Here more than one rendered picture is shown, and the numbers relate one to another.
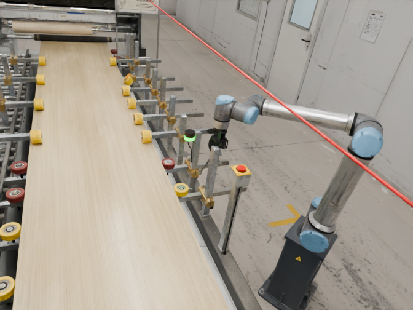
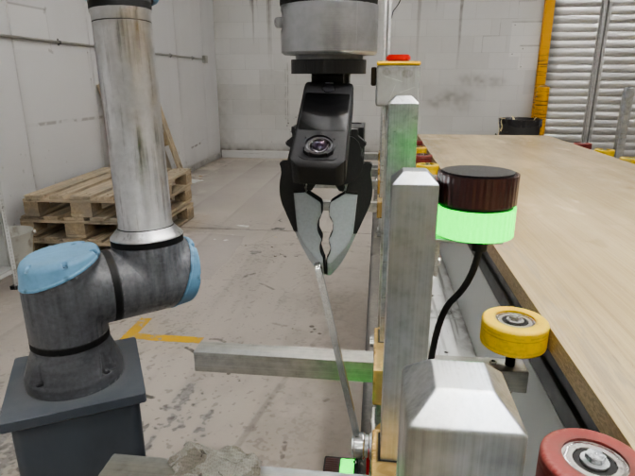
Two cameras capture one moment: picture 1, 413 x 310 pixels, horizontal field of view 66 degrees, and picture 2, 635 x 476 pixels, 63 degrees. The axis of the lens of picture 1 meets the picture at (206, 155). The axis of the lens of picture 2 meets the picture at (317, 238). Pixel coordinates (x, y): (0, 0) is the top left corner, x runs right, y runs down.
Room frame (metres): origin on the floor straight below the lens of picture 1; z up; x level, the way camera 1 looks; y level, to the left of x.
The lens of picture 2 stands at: (1.95, 0.22, 1.19)
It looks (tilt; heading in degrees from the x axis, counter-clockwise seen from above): 17 degrees down; 213
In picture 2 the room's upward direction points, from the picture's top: straight up
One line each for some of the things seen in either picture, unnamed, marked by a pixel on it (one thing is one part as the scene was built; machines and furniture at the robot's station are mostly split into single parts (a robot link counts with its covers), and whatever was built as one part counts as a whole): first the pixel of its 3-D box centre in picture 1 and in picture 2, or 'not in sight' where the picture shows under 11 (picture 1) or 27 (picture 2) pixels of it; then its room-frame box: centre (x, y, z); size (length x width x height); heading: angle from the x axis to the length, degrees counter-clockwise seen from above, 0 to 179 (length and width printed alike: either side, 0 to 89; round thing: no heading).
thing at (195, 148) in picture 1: (193, 165); (400, 433); (1.58, 0.07, 0.89); 0.03 x 0.03 x 0.48; 26
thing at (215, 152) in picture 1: (209, 184); (394, 281); (1.36, -0.04, 0.93); 0.03 x 0.03 x 0.48; 26
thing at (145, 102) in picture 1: (162, 101); not in sight; (2.30, 0.41, 0.95); 0.50 x 0.04 x 0.04; 116
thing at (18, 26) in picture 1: (73, 28); not in sight; (3.67, 1.72, 1.05); 1.43 x 0.12 x 0.12; 116
